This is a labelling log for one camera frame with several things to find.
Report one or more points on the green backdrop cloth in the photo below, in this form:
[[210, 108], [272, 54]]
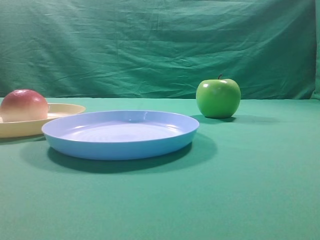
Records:
[[160, 48]]

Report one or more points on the green apple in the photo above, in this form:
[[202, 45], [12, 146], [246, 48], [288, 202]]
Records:
[[218, 98]]

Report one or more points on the red-yellow round bread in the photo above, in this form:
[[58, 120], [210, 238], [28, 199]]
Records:
[[23, 105]]

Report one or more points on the blue plastic plate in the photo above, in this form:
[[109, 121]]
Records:
[[118, 135]]

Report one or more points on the yellow plastic plate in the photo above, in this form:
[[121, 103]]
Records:
[[34, 127]]

